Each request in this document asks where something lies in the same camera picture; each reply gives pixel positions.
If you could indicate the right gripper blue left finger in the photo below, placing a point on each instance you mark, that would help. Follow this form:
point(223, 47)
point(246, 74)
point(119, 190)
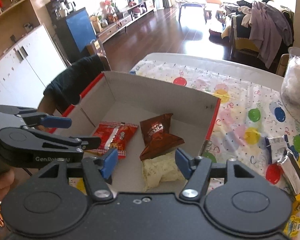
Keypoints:
point(96, 171)

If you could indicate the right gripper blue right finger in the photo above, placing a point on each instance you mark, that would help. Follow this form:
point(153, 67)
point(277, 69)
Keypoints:
point(196, 170)

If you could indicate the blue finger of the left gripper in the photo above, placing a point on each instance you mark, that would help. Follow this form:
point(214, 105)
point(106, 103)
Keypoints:
point(55, 122)

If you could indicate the pale yellow snack packet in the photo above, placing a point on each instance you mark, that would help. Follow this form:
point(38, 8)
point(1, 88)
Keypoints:
point(159, 170)

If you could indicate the red checkered snack packet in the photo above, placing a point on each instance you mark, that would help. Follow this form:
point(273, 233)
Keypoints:
point(114, 135)

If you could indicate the brown chip bag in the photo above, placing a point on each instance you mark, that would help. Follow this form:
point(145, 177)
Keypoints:
point(157, 137)

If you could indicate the silver black snack packet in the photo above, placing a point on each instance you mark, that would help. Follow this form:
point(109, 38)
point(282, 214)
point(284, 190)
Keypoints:
point(291, 171)

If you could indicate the yellow minion snack packet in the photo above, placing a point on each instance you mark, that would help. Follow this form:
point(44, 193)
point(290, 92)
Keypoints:
point(292, 227)

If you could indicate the person's left hand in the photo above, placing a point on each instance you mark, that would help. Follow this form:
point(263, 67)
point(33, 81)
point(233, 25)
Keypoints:
point(6, 181)

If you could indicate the wooden chair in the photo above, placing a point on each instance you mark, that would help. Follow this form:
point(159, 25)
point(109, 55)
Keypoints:
point(65, 99)

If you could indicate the black cloth on chair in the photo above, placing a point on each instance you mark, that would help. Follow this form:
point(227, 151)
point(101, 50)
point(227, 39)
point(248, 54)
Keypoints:
point(72, 79)

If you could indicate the white cupboard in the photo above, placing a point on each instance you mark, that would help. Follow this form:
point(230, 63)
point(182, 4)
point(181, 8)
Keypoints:
point(28, 67)

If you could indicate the red cardboard box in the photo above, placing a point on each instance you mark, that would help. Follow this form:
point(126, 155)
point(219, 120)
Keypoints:
point(128, 98)

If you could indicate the balloon birthday tablecloth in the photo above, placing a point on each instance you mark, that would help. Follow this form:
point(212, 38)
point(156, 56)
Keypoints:
point(250, 114)

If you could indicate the white blue snack packet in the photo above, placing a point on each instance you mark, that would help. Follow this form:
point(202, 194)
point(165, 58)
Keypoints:
point(276, 148)

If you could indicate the blue front cabinet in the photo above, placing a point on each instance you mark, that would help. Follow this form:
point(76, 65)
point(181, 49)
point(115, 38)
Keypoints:
point(75, 32)

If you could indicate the clear tub with plastic bag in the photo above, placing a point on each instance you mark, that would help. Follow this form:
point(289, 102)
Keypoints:
point(290, 89)

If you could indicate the long tv console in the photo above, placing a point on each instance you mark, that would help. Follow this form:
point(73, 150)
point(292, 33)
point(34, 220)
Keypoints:
point(126, 18)

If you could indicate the purple clothes pile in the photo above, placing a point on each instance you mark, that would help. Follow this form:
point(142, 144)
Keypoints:
point(269, 27)

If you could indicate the coffee table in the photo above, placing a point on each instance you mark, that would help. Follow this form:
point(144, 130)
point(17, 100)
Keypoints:
point(192, 3)

